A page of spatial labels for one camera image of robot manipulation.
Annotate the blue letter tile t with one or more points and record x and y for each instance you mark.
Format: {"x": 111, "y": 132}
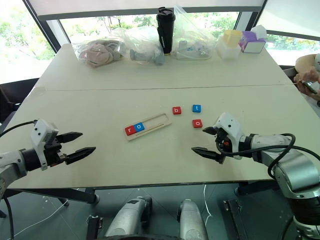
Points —
{"x": 197, "y": 108}

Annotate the red letter tile o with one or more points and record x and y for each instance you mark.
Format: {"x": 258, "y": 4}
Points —
{"x": 197, "y": 123}

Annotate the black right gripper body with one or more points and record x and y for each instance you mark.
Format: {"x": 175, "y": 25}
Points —
{"x": 222, "y": 137}

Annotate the black metal floor bracket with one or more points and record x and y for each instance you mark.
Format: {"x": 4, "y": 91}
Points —
{"x": 233, "y": 217}
{"x": 93, "y": 226}

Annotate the dark smartphone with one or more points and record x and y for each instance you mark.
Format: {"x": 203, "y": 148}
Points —
{"x": 310, "y": 87}

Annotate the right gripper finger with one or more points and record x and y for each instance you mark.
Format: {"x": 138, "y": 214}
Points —
{"x": 211, "y": 130}
{"x": 206, "y": 151}

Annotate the blue letter tile o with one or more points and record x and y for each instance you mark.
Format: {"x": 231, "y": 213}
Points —
{"x": 139, "y": 127}

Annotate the plastic bag with grey parts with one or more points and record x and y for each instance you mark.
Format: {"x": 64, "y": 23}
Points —
{"x": 142, "y": 47}

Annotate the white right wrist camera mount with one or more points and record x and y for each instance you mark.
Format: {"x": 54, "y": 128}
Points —
{"x": 230, "y": 125}

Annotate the red letter tile b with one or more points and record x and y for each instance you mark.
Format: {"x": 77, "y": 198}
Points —
{"x": 176, "y": 110}

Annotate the plastic bag with white parts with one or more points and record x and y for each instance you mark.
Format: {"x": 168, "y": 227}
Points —
{"x": 192, "y": 42}

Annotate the red letter tile r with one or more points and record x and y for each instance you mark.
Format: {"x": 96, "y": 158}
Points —
{"x": 130, "y": 130}

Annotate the bystander's bare hand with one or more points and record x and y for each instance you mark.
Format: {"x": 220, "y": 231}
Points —
{"x": 306, "y": 75}

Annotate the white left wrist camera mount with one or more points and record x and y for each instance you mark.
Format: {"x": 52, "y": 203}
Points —
{"x": 40, "y": 135}

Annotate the black window frame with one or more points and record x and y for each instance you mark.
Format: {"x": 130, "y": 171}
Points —
{"x": 47, "y": 32}

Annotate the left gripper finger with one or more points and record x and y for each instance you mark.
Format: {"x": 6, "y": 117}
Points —
{"x": 68, "y": 137}
{"x": 80, "y": 154}

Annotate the wooden letter tray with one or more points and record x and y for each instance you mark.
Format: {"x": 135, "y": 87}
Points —
{"x": 157, "y": 122}

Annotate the black table leg frame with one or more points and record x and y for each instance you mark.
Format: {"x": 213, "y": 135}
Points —
{"x": 62, "y": 194}

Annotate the plastic bag with pink plush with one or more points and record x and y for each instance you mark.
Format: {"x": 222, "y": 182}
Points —
{"x": 100, "y": 53}

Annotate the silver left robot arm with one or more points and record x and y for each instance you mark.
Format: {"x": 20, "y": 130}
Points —
{"x": 12, "y": 162}

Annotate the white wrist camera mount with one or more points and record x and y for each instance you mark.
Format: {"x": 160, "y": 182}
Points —
{"x": 230, "y": 125}
{"x": 40, "y": 135}

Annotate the white and yellow plastic container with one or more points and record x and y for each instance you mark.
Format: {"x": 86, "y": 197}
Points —
{"x": 228, "y": 45}

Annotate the silver rounded robot leg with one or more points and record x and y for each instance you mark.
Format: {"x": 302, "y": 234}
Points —
{"x": 192, "y": 220}
{"x": 127, "y": 217}

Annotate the black office chair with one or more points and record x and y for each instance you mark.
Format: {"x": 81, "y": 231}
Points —
{"x": 12, "y": 97}

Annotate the purple tissue box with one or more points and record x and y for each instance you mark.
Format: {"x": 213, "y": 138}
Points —
{"x": 252, "y": 45}

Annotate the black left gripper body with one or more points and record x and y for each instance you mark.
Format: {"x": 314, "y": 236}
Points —
{"x": 53, "y": 150}

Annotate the black travel tumbler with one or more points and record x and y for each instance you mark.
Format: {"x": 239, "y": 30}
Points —
{"x": 165, "y": 32}

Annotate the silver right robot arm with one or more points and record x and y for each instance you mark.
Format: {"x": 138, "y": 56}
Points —
{"x": 295, "y": 167}

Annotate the bystander's bare forearm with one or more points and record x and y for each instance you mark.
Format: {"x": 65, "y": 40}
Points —
{"x": 307, "y": 62}

